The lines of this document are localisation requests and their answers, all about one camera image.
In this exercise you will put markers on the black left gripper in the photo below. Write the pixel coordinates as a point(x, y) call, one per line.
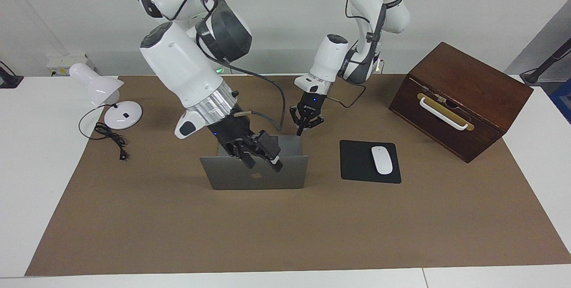
point(312, 104)

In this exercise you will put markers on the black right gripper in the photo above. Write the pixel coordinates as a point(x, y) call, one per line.
point(234, 129)

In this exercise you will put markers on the silver grey laptop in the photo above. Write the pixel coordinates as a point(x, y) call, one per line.
point(232, 176)

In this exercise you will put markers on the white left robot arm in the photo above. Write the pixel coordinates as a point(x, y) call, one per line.
point(330, 60)

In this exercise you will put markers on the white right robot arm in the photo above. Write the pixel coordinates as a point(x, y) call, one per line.
point(183, 65)

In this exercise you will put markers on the black mouse pad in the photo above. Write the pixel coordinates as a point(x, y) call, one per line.
point(357, 163)

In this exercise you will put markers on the brown table mat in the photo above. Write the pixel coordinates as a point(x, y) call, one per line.
point(267, 234)

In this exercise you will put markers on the white computer mouse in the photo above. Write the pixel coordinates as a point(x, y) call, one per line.
point(382, 161)

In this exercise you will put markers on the white desk lamp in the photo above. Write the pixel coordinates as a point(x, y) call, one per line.
point(125, 116)

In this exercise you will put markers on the dark brown wooden box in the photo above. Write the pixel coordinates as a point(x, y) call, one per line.
point(468, 74)

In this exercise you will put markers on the white power strip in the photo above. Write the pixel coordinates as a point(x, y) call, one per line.
point(62, 63)

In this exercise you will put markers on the black stand pole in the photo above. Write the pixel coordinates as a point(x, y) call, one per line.
point(533, 76)

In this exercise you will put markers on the blue crate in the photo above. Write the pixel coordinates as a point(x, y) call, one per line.
point(563, 100)

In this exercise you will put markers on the black table clamp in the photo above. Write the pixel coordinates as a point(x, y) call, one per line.
point(9, 80)

